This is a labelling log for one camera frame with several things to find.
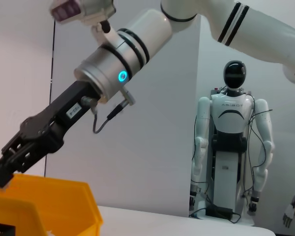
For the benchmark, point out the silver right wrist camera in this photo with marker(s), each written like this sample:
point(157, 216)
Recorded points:
point(88, 9)

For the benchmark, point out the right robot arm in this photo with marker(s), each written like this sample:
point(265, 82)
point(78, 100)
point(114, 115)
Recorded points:
point(142, 32)

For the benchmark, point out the black mesh pen holder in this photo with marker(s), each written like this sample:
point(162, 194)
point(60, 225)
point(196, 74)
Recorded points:
point(1, 230)

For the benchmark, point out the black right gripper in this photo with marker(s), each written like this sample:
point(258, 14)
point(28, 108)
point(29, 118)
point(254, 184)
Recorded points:
point(61, 115)

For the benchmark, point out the yellow plastic bin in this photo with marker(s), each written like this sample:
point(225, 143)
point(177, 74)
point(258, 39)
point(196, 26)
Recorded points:
point(51, 204)

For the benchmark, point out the white humanoid robot arm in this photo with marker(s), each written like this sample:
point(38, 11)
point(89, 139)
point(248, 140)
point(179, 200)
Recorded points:
point(293, 206)

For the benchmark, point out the white humanoid robot black head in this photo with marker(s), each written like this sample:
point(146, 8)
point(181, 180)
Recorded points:
point(232, 127)

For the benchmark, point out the black power brick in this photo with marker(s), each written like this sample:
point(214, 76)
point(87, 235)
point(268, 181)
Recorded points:
point(218, 212)

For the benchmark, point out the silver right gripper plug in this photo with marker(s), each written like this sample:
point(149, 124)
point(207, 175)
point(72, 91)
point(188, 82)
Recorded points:
point(88, 102)

